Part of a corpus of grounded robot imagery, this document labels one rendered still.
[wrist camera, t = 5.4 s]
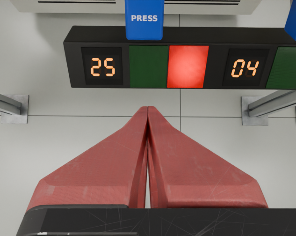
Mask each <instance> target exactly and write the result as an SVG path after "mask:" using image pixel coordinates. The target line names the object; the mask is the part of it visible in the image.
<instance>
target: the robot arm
mask: <svg viewBox="0 0 296 236"><path fill-rule="evenodd" d="M147 168H148V175H149V191H150V206H151V208H145V199H146V183H147ZM16 236H296V208H269V207H268V205H267V202H266V200H265V197H264V195H263V192H262V190H261V188H260V185H259V183H258V182H257V180H256V179H254V178H253V177H251V176H250V175H248V174H246V173H245V172H244V171H242V170H240V169H239V168H237V167H236V166H234V165H232V164H231V163H229V162H228V161H226V160H225V159H223V158H222V157H220V156H218V155H217V154H215V153H213V152H212V151H210V150H209V149H207V148H206V147H204V146H203V145H201V144H199V143H198V142H196V141H195V140H193V139H191V138H190V137H188V136H187V135H185V134H184V133H182V132H180V131H179V130H177V129H176V128H174V127H173V126H172V125H171V124H170V123H169V122H168V121H167V120H166V119H165V118H164V116H163V115H162V114H161V113H160V112H159V111H158V110H157V108H156V107H154V106H148V107H147V106H142V107H140V108H139V109H138V111H137V112H136V113H135V114H134V115H133V116H132V117H131V119H130V120H129V121H128V122H127V123H126V124H125V125H124V126H123V127H122V128H121V129H119V130H118V131H116V132H114V133H113V134H111V135H110V136H108V137H106V138H105V139H103V140H102V141H100V142H99V143H97V144H95V145H94V146H92V147H91V148H89V149H88V150H86V151H85V152H83V153H82V154H80V155H78V156H77V157H75V158H73V159H72V160H70V161H69V162H67V163H66V164H64V165H63V166H61V167H59V168H58V169H56V170H55V171H53V172H52V173H50V174H48V175H47V176H45V177H44V178H42V179H41V180H40V181H39V182H38V184H37V186H36V188H35V190H34V192H33V195H32V197H31V200H30V202H29V205H28V207H27V210H26V212H25V215H24V217H23V220H22V222H21V224H20V226H19V229H18V231H17V234H16Z"/></svg>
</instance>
